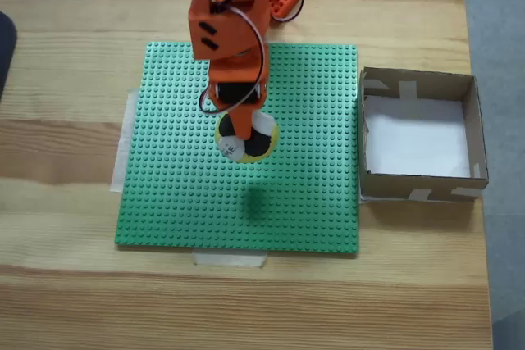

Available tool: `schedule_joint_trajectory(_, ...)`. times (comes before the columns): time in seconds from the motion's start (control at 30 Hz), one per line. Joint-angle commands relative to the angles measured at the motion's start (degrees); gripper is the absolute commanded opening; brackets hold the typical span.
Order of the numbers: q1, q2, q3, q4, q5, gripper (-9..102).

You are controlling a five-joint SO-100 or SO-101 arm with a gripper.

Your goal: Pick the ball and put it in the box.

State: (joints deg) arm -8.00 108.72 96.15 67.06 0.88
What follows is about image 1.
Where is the green studded baseplate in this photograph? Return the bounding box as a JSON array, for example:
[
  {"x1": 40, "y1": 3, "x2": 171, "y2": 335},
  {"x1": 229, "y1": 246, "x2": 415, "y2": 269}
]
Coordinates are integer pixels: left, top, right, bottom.
[{"x1": 114, "y1": 41, "x2": 361, "y2": 259}]

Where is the masking tape strip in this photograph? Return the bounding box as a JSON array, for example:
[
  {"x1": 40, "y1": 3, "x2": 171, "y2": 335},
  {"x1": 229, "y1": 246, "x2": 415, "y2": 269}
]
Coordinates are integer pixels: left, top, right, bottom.
[
  {"x1": 191, "y1": 250, "x2": 269, "y2": 269},
  {"x1": 109, "y1": 88, "x2": 139, "y2": 194}
]

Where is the brown cardboard box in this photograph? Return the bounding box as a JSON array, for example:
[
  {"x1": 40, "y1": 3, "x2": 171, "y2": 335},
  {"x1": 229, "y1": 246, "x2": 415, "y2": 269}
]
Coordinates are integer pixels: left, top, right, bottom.
[{"x1": 358, "y1": 66, "x2": 490, "y2": 203}]

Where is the black white yellow ball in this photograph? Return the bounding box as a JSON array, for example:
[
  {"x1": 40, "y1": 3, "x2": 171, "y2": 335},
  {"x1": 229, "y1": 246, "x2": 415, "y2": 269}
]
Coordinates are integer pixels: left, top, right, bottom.
[{"x1": 214, "y1": 111, "x2": 281, "y2": 163}]

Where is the gripper servo cable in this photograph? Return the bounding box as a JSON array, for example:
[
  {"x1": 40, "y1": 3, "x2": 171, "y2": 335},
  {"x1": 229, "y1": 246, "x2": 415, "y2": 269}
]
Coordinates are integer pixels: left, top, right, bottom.
[{"x1": 199, "y1": 5, "x2": 269, "y2": 115}]

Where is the black rounded object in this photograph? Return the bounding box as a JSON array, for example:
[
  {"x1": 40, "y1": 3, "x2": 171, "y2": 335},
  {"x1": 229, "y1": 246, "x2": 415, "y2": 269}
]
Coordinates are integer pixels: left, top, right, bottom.
[{"x1": 0, "y1": 11, "x2": 20, "y2": 102}]

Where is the white paper sheet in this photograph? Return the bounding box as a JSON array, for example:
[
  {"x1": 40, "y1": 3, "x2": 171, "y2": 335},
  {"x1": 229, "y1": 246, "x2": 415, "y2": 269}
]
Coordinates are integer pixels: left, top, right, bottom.
[{"x1": 363, "y1": 95, "x2": 472, "y2": 179}]

